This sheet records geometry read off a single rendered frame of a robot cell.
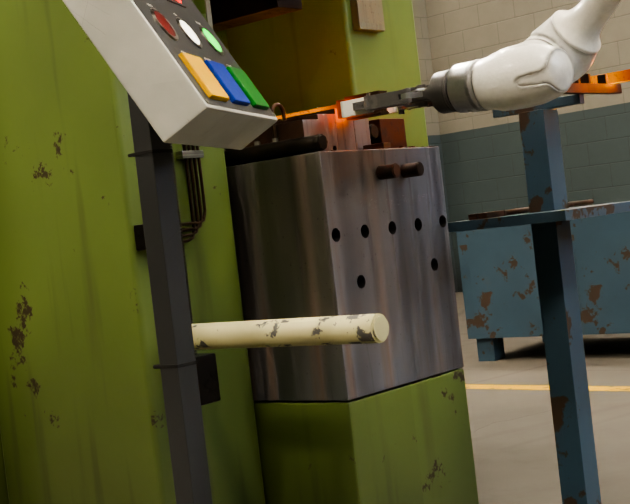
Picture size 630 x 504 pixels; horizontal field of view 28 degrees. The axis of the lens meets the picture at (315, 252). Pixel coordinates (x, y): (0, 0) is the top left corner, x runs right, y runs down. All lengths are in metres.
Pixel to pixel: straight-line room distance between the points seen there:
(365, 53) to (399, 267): 0.55
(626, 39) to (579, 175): 1.22
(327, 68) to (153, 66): 1.03
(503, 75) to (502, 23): 9.42
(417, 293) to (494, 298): 3.93
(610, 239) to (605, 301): 0.29
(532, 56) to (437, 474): 0.84
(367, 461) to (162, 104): 0.86
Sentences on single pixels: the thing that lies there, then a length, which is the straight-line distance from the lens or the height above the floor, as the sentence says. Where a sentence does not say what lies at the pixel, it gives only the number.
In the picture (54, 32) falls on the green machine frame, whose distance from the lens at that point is 2.28.
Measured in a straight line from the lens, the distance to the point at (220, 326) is 2.10.
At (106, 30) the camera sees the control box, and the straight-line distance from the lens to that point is 1.75.
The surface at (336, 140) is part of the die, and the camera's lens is 2.36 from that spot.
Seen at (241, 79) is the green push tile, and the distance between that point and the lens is 1.93.
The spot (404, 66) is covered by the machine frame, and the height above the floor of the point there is 1.11.
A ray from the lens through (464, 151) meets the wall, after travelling 11.82.
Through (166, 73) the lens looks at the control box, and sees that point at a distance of 1.71.
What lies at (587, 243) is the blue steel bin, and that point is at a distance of 6.06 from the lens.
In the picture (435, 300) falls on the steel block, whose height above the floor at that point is 0.61.
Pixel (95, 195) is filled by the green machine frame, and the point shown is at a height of 0.88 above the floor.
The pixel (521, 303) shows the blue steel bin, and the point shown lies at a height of 0.29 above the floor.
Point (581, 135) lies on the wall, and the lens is 11.06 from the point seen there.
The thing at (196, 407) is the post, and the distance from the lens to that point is 1.90.
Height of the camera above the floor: 0.79
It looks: 1 degrees down
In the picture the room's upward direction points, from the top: 7 degrees counter-clockwise
